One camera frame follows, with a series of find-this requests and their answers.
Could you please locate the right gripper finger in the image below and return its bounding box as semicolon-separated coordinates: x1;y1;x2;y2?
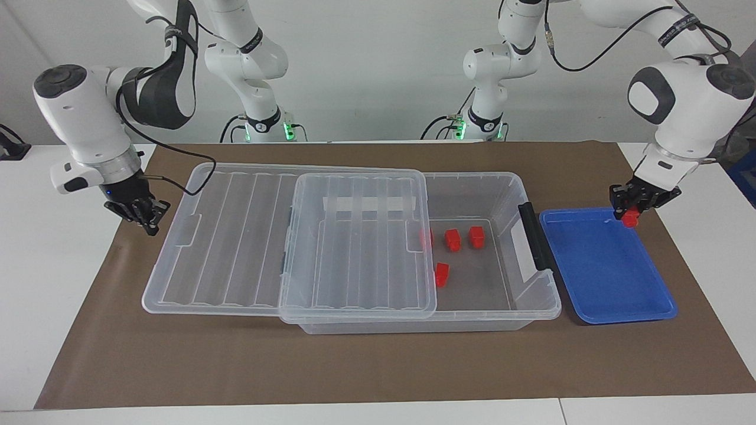
105;204;145;226
142;201;171;236

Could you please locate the black box latch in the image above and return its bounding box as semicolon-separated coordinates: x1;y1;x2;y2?
281;204;295;279
518;202;553;272

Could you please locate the blue crate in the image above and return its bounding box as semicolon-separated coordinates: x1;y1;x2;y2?
728;151;756;208

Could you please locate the clear plastic storage box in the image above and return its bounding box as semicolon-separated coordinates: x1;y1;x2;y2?
279;170;562;335

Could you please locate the clear plastic box lid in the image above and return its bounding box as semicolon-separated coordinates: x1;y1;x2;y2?
142;162;438;324

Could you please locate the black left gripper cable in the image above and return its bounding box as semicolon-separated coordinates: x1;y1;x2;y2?
542;0;745;166

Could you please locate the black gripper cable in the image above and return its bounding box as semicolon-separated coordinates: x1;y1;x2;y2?
115;18;216;197
542;0;745;166

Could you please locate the blue plastic tray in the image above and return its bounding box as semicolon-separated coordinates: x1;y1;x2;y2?
539;207;679;325

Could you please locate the black clamp object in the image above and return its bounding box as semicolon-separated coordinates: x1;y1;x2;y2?
0;124;31;161

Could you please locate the black base cable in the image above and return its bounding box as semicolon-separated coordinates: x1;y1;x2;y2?
220;114;249;144
421;93;476;141

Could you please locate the brown table mat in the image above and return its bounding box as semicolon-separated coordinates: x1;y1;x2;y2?
34;140;756;411

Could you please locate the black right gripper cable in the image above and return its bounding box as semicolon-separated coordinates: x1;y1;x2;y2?
115;18;216;197

